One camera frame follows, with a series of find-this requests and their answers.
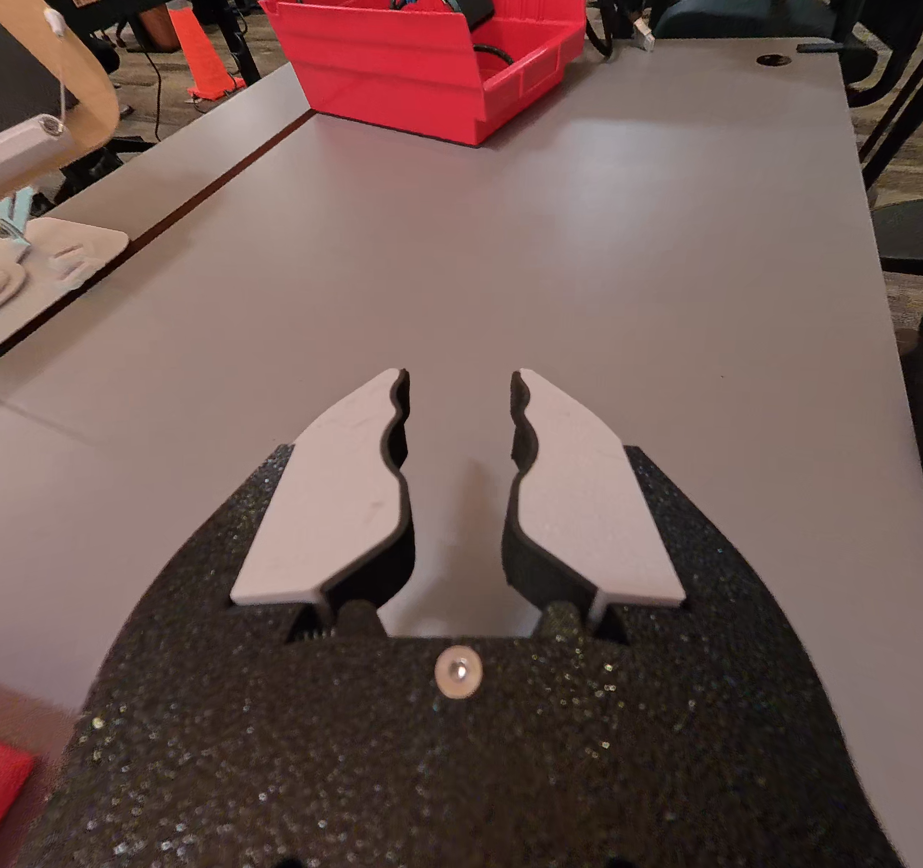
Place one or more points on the black panel with wooden rim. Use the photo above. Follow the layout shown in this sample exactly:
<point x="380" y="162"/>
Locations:
<point x="25" y="82"/>

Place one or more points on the red plastic bin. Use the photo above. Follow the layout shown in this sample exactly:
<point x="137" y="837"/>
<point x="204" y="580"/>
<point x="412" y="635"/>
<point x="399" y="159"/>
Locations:
<point x="404" y="67"/>

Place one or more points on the orange traffic cone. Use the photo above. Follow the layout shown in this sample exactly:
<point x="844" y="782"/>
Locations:
<point x="202" y="53"/>

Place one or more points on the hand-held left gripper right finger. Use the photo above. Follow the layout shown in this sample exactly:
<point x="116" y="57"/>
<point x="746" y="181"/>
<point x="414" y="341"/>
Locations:
<point x="591" y="507"/>

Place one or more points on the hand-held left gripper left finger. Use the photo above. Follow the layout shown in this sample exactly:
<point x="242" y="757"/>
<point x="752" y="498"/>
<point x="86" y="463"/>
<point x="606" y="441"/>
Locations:
<point x="332" y="507"/>

